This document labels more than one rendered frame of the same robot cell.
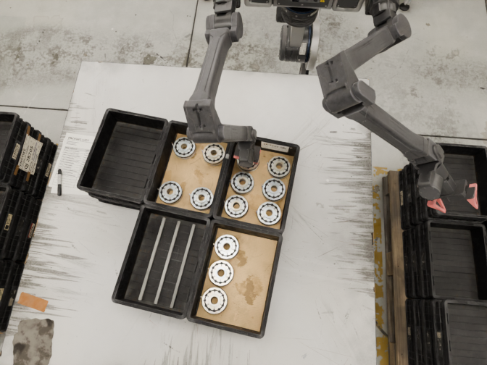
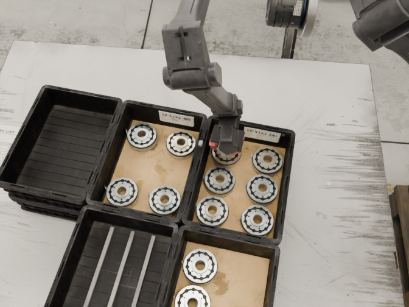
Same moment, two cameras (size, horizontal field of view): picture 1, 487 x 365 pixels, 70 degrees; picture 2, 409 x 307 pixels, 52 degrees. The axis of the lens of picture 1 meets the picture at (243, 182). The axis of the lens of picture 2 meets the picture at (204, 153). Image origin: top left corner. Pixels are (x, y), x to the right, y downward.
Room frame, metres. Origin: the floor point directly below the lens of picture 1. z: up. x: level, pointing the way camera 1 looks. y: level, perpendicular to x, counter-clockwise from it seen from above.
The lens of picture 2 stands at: (-0.11, 0.11, 2.10)
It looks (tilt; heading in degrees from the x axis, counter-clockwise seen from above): 61 degrees down; 355
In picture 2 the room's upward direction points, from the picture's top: 1 degrees clockwise
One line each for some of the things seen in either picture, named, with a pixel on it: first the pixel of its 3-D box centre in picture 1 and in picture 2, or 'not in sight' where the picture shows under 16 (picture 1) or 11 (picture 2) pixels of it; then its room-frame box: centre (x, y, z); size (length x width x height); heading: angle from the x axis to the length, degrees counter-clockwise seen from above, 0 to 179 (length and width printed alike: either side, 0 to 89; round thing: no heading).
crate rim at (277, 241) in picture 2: (257, 181); (241, 175); (0.46, -0.06, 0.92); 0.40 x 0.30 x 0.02; 163
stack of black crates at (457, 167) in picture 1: (440, 191); not in sight; (0.50, -1.13, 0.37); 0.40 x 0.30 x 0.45; 171
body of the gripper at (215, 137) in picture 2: (247, 148); (228, 132); (0.59, -0.03, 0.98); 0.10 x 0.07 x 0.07; 71
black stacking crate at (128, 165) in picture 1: (128, 158); (67, 148); (0.64, 0.51, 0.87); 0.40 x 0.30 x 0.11; 163
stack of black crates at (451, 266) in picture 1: (442, 263); not in sight; (0.10, -1.07, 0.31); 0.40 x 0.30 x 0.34; 171
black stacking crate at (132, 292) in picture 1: (166, 260); (113, 285); (0.17, 0.34, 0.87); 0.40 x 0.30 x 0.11; 163
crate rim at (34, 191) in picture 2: (124, 153); (62, 140); (0.64, 0.51, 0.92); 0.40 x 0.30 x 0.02; 163
